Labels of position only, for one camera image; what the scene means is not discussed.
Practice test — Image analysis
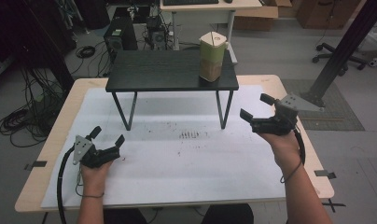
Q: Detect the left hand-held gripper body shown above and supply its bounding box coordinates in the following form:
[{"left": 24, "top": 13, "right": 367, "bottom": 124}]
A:
[{"left": 71, "top": 134, "right": 121, "bottom": 170}]

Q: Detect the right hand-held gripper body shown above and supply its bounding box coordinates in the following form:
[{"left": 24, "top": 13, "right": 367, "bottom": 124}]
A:
[{"left": 250, "top": 92, "right": 326, "bottom": 137}]

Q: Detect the black raised shelf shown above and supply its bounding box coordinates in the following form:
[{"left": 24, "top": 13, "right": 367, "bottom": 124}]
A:
[{"left": 105, "top": 49, "right": 240, "bottom": 132}]

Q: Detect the person's left hand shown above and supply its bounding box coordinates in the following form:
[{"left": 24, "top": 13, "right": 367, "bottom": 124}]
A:
[{"left": 79, "top": 158, "right": 114, "bottom": 198}]

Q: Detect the person's right hand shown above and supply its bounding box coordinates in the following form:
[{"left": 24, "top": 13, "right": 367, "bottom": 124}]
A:
[{"left": 257, "top": 130, "right": 303, "bottom": 179}]

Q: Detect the thin black left wristband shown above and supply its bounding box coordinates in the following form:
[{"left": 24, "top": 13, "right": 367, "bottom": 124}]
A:
[{"left": 81, "top": 192, "right": 105, "bottom": 200}]

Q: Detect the thin black wristband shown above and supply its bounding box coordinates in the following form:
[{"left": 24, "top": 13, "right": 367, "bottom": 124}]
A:
[
  {"left": 81, "top": 192, "right": 105, "bottom": 200},
  {"left": 279, "top": 160, "right": 303, "bottom": 185}
]

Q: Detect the thin black right wristband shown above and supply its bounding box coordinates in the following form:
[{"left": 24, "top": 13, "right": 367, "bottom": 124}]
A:
[{"left": 279, "top": 160, "right": 303, "bottom": 185}]

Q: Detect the black tape strip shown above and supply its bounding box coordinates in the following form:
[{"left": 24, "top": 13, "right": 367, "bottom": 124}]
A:
[
  {"left": 23, "top": 160, "right": 49, "bottom": 172},
  {"left": 314, "top": 169, "right": 337, "bottom": 180}
]

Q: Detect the person's left leg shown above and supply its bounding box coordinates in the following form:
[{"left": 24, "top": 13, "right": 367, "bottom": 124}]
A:
[{"left": 104, "top": 207, "right": 147, "bottom": 224}]

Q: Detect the person's leg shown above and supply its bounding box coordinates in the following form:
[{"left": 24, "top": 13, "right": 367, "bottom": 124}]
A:
[
  {"left": 201, "top": 203, "right": 255, "bottom": 224},
  {"left": 104, "top": 207, "right": 147, "bottom": 224}
]

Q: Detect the white table mat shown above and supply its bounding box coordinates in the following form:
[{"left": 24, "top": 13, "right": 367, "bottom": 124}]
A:
[{"left": 40, "top": 84, "right": 287, "bottom": 209}]

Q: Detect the black office chair base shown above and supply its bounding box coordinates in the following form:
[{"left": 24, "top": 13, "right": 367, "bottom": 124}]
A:
[{"left": 312, "top": 42, "right": 369, "bottom": 77}]

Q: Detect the flat cardboard box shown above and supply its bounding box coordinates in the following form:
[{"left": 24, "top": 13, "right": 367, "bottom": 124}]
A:
[{"left": 232, "top": 5, "right": 280, "bottom": 33}]

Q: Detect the black tape cross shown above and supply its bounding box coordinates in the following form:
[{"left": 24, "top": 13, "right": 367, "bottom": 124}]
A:
[{"left": 321, "top": 198, "right": 347, "bottom": 214}]

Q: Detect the black computer tower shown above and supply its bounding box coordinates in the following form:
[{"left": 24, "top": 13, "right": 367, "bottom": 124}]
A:
[{"left": 103, "top": 16, "right": 139, "bottom": 63}]

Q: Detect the person's right leg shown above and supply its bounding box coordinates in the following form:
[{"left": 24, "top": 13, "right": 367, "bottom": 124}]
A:
[{"left": 201, "top": 203, "right": 255, "bottom": 224}]

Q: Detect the brown cardboard box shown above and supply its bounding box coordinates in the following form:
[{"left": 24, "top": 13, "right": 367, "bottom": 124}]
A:
[{"left": 296, "top": 0, "right": 362, "bottom": 31}]

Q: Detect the small open computer case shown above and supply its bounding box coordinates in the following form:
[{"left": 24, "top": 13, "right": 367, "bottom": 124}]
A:
[{"left": 145, "top": 15, "right": 170, "bottom": 51}]

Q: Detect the white desk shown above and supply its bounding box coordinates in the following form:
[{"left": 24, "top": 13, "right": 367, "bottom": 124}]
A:
[{"left": 160, "top": 0, "right": 263, "bottom": 65}]

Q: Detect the black keyboard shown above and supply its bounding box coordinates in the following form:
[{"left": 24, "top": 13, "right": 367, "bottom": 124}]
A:
[{"left": 162, "top": 0, "right": 220, "bottom": 7}]

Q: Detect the thick black right gripper cable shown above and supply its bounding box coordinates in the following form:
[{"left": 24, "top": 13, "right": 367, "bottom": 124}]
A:
[{"left": 293, "top": 128, "right": 307, "bottom": 166}]

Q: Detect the thick black gripper cable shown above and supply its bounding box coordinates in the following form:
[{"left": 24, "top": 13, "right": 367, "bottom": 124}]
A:
[
  {"left": 293, "top": 128, "right": 307, "bottom": 166},
  {"left": 56, "top": 145, "right": 82, "bottom": 224}
]

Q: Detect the thick black left gripper cable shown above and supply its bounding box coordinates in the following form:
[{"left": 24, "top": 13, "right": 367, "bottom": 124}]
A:
[{"left": 56, "top": 145, "right": 82, "bottom": 224}]

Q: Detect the bundle of black floor cables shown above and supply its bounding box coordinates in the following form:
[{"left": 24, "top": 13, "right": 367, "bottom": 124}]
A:
[{"left": 0, "top": 66, "right": 68, "bottom": 149}]

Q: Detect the coiled black cable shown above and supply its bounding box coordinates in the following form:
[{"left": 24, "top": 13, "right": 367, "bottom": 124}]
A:
[{"left": 75, "top": 45, "right": 97, "bottom": 60}]

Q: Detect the black metal post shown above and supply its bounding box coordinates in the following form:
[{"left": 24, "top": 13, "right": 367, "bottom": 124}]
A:
[{"left": 300, "top": 0, "right": 377, "bottom": 108}]

